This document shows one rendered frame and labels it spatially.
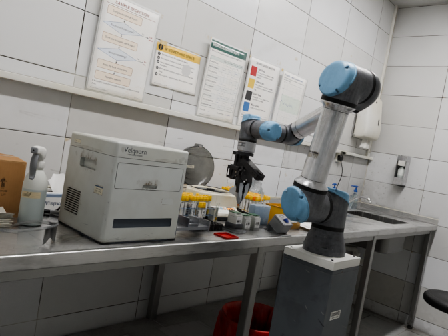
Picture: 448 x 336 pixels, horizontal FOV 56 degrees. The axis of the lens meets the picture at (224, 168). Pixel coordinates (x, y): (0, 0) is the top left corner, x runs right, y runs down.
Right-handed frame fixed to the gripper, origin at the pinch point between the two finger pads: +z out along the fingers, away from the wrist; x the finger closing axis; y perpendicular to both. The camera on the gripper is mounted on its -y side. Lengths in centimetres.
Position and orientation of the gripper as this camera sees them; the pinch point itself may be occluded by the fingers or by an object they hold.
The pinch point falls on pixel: (240, 201)
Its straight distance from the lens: 172.9
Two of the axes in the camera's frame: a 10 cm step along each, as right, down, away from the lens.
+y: -7.2, -1.6, 6.7
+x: -6.7, -0.8, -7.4
